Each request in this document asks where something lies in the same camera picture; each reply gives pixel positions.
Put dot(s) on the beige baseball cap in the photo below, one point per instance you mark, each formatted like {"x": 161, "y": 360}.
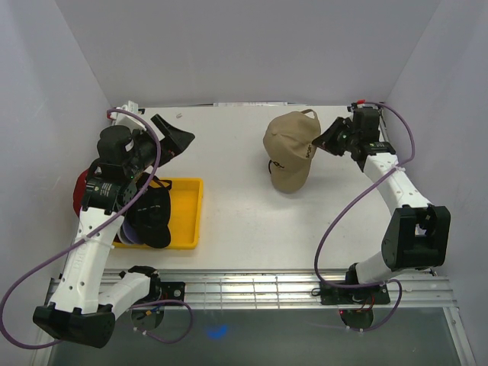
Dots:
{"x": 288, "y": 143}

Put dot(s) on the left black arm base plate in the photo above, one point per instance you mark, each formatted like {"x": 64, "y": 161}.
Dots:
{"x": 172, "y": 290}

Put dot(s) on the red baseball cap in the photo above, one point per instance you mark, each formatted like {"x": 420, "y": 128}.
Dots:
{"x": 78, "y": 192}

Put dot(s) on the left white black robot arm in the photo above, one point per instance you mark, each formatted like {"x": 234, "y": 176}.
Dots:
{"x": 77, "y": 311}

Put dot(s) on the aluminium frame rail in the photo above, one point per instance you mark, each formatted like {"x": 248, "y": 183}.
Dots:
{"x": 256, "y": 246}

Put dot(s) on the yellow plastic tray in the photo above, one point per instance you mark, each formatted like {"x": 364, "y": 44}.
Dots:
{"x": 186, "y": 199}

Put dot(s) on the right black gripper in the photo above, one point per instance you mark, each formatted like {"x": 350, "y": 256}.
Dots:
{"x": 326, "y": 140}

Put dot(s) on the black NY baseball cap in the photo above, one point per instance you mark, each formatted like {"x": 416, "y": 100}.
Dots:
{"x": 151, "y": 213}

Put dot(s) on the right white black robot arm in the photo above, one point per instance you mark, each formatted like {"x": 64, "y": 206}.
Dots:
{"x": 417, "y": 234}

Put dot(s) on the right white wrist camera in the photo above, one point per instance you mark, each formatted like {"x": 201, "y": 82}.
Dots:
{"x": 356, "y": 105}

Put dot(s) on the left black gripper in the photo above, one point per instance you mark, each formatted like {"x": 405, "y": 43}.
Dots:
{"x": 181, "y": 139}

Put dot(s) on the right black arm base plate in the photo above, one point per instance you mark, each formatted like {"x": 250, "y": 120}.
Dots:
{"x": 330, "y": 295}

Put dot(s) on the purple cap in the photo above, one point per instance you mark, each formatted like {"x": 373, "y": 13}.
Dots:
{"x": 127, "y": 235}

